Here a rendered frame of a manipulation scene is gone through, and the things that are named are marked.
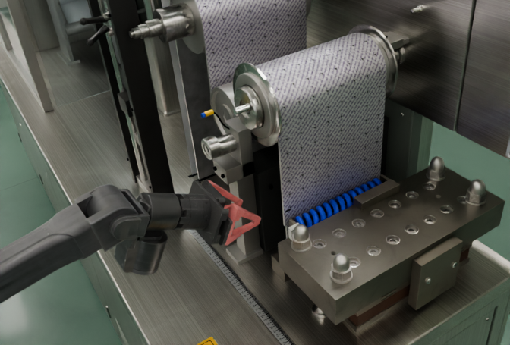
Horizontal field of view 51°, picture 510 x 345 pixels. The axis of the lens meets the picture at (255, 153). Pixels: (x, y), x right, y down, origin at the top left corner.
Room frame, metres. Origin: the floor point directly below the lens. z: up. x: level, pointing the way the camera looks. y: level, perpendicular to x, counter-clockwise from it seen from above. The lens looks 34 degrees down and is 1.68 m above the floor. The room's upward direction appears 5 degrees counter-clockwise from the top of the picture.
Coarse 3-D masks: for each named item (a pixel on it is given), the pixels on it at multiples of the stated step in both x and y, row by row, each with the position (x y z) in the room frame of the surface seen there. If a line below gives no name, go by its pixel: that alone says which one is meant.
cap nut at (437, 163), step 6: (438, 156) 0.85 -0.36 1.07; (432, 162) 0.84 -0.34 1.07; (438, 162) 0.84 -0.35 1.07; (432, 168) 0.84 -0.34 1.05; (438, 168) 0.83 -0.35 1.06; (444, 168) 0.84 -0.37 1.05; (426, 174) 0.85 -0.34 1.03; (432, 174) 0.84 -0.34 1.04; (438, 174) 0.83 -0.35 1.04; (444, 174) 0.84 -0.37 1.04; (438, 180) 0.83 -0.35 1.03
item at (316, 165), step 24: (336, 120) 0.81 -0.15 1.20; (360, 120) 0.84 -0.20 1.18; (288, 144) 0.76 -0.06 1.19; (312, 144) 0.78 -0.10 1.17; (336, 144) 0.81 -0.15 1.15; (360, 144) 0.84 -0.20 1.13; (288, 168) 0.76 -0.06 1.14; (312, 168) 0.78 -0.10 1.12; (336, 168) 0.81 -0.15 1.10; (360, 168) 0.84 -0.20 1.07; (288, 192) 0.76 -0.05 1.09; (312, 192) 0.78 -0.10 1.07; (336, 192) 0.81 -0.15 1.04; (288, 216) 0.75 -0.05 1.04
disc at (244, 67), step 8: (240, 64) 0.83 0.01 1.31; (248, 64) 0.81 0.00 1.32; (240, 72) 0.84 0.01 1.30; (248, 72) 0.81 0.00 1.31; (256, 72) 0.79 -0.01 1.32; (264, 80) 0.77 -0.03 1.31; (264, 88) 0.77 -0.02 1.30; (272, 96) 0.75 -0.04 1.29; (272, 104) 0.75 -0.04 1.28; (272, 112) 0.75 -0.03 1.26; (280, 120) 0.74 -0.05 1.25; (280, 128) 0.74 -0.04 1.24; (256, 136) 0.81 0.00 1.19; (272, 136) 0.76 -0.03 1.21; (264, 144) 0.78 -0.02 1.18; (272, 144) 0.76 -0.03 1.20
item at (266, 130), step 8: (376, 40) 0.90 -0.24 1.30; (384, 56) 0.88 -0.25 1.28; (240, 80) 0.83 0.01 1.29; (248, 80) 0.80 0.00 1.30; (256, 80) 0.78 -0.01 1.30; (256, 88) 0.78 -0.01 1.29; (264, 96) 0.76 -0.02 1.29; (264, 104) 0.76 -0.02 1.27; (264, 112) 0.76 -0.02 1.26; (272, 120) 0.75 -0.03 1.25; (264, 128) 0.77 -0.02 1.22; (272, 128) 0.75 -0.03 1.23; (264, 136) 0.77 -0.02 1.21
